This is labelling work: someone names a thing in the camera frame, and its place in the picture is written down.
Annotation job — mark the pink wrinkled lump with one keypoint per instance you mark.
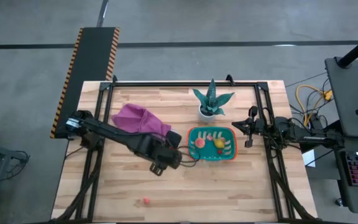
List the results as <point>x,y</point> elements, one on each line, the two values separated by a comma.
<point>209,137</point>

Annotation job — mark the orange toy peach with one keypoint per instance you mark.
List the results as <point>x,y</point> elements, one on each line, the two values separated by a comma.
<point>199,143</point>

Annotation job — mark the black pole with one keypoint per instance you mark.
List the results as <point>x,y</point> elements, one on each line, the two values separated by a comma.
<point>357,49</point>

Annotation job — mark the red toy tomato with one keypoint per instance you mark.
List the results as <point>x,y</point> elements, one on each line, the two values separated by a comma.
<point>146,200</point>

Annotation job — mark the white paper sheet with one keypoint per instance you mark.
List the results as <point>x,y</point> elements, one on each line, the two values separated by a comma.
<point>309,158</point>

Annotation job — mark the red toy raspberry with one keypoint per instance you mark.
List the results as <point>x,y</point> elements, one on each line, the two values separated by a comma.
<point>219,152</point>

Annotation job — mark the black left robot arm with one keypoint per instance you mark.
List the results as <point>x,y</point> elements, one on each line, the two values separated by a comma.
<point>120,135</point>

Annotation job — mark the purple cloth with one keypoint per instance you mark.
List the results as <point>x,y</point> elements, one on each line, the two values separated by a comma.
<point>135,119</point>

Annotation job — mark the black ramp with striped edges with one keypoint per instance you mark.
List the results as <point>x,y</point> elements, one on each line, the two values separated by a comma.
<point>89,71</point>

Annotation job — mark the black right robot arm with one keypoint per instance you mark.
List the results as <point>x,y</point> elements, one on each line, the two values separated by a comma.
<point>309,135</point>

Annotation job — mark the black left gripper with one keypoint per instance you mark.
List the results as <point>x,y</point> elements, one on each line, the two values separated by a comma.
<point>168,157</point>

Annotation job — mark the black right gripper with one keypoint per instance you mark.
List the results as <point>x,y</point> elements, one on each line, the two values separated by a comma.
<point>256,126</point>

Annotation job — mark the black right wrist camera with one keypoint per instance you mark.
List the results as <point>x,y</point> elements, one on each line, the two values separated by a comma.
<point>253,111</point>

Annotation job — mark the grey side table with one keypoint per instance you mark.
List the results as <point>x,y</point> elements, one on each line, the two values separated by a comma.
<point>350,93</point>

